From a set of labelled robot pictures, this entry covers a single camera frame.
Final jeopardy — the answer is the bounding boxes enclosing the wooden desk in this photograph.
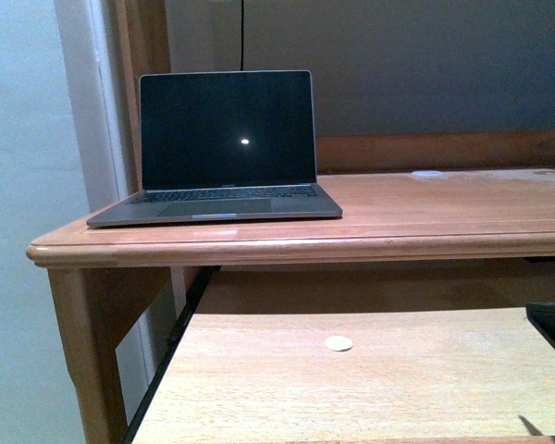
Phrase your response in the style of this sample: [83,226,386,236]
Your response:
[25,0,555,444]

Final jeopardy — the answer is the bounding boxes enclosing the round beige sticker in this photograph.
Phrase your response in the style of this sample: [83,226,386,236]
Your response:
[325,336,353,352]

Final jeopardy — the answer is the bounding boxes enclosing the wooden sliding keyboard tray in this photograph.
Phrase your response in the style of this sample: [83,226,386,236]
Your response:
[124,261,555,443]

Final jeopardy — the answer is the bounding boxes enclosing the grey open laptop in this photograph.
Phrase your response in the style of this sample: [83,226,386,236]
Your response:
[87,70,342,228]

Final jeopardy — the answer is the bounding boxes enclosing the black hanging wall cable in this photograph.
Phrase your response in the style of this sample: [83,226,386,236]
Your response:
[239,0,246,72]

